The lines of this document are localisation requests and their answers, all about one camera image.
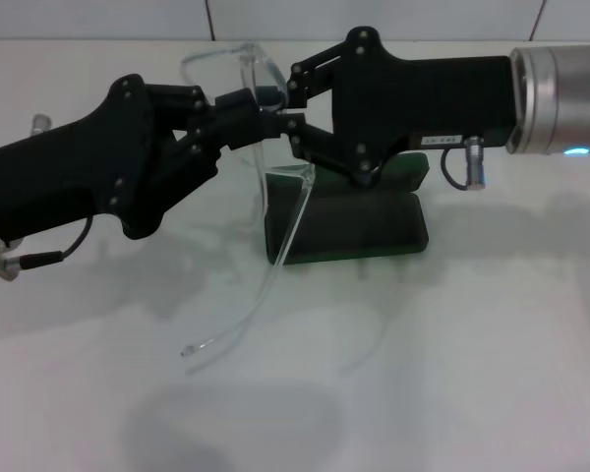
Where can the right gripper silver plug post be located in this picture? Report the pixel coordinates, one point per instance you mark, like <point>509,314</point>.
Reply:
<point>476,164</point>

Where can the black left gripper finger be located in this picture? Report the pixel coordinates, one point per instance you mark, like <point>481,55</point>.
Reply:
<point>246,130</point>
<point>236,104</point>

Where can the gripper silver plug post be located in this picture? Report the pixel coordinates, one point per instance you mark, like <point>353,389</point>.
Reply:
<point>476,164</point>
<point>41,123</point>

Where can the green glasses case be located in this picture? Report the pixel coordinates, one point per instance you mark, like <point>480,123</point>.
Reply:
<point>364,231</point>

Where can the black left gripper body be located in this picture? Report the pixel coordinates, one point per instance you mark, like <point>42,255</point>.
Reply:
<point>78,172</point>

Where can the clear white glasses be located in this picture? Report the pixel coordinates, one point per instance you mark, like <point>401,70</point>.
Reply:
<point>250,58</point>

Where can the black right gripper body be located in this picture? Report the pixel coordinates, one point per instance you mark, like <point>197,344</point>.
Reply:
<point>423,98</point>

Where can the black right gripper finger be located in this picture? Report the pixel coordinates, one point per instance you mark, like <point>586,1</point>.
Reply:
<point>314,140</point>
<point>314,74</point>

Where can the left gripper silver plug post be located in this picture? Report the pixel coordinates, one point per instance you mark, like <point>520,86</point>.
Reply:
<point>41,123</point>

